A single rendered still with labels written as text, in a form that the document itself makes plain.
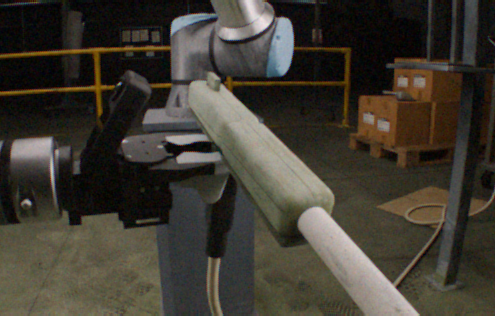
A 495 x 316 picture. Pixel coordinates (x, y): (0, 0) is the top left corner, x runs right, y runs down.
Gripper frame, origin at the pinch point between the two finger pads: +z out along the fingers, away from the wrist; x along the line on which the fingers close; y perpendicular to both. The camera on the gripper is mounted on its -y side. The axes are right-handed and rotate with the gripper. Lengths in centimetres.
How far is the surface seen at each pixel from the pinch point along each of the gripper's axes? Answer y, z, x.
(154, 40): 158, 163, -1068
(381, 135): 87, 209, -185
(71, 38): 87, -48, -645
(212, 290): 23.0, -1.5, -0.1
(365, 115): 81, 215, -218
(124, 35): 147, 79, -1087
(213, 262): 17.4, -1.6, 0.0
